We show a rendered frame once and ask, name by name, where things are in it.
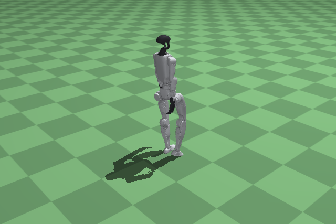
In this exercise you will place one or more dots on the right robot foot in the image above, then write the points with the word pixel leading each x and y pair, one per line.
pixel 175 153

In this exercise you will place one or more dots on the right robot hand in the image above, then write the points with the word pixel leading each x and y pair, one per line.
pixel 172 106

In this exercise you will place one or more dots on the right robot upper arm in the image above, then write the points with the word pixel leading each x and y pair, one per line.
pixel 171 61

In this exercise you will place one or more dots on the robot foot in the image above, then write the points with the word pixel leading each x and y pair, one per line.
pixel 175 153
pixel 167 150

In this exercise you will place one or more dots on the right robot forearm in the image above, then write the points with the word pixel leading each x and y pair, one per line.
pixel 173 88

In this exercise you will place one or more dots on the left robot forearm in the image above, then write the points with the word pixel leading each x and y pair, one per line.
pixel 160 83

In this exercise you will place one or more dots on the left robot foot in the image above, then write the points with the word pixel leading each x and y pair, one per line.
pixel 167 150

